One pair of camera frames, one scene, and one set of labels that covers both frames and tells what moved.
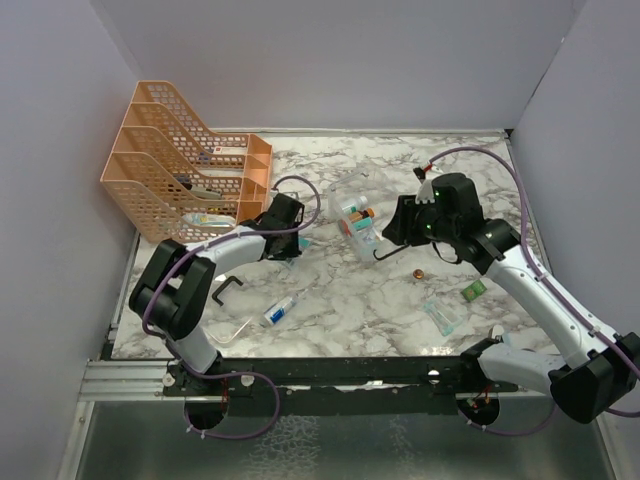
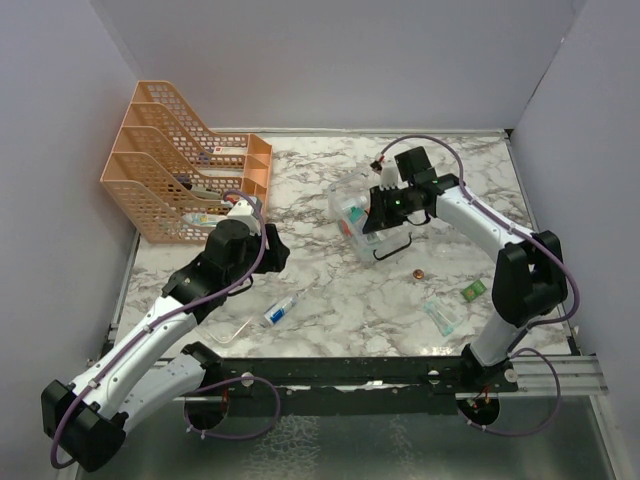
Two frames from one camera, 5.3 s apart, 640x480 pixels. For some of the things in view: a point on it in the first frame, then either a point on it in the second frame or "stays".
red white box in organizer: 230,150 stays
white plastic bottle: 351,205 stays
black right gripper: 401,230 -> 379,218
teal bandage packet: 304,242 -> 355,214
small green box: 473,290 stays
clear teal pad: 445,318 stays
